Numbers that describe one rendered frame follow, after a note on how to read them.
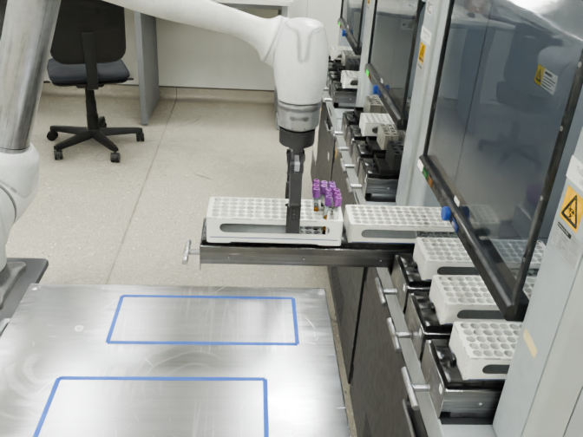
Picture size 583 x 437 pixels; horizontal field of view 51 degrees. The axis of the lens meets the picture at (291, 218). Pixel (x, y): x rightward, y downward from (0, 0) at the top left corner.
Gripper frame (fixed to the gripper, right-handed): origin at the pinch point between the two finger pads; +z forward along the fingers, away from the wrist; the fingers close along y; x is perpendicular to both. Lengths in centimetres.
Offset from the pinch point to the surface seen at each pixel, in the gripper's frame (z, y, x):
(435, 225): 5.6, -6.4, 34.9
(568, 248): -23, 51, 35
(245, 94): 85, -358, -21
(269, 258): 13.9, -2.1, -4.5
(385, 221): 4.9, -6.1, 22.8
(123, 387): 9, 45, -28
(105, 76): 40, -234, -99
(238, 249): 11.4, -1.9, -11.9
